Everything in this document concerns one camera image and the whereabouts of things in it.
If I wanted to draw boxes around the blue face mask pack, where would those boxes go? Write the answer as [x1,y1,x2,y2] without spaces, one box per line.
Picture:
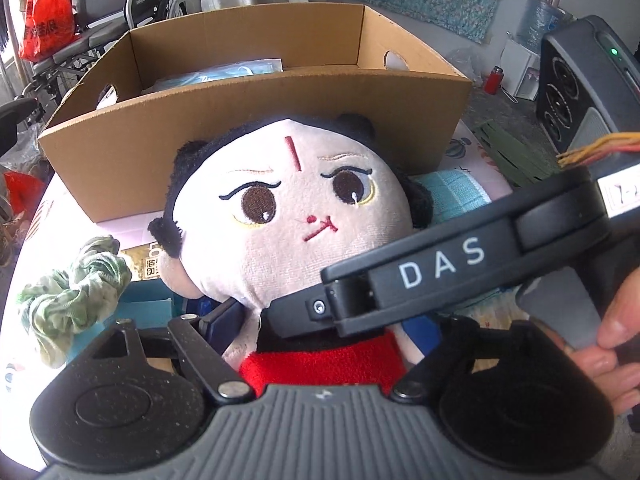
[145,58,283,93]

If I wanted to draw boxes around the gold tissue pack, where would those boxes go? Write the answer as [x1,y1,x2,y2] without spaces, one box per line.
[119,242,162,282]

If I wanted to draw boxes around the small red bottle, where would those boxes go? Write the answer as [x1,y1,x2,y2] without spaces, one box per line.
[483,66,504,96]

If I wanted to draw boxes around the wrapped water jug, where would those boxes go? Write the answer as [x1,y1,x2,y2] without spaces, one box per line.
[515,0,574,53]

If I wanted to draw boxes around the grey speaker device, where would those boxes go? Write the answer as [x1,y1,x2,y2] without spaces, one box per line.
[536,15,640,154]

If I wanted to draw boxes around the green white scrunchie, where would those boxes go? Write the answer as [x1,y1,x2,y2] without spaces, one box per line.
[18,235,132,368]

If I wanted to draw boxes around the person's right hand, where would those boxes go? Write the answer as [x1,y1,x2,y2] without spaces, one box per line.
[538,269,640,415]

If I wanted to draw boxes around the red plastic bag on floor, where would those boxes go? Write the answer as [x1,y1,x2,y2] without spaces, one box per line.
[3,171,46,220]

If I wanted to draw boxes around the grey reclining wheelchair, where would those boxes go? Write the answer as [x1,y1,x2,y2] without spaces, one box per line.
[1,0,188,153]

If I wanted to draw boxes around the brown cardboard box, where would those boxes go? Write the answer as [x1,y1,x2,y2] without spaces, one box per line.
[39,3,472,222]

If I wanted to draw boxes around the plush doll red outfit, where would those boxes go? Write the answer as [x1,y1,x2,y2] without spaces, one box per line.
[149,114,433,392]

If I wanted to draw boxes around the teal checkered towel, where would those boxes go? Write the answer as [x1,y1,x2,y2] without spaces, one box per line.
[413,169,491,224]

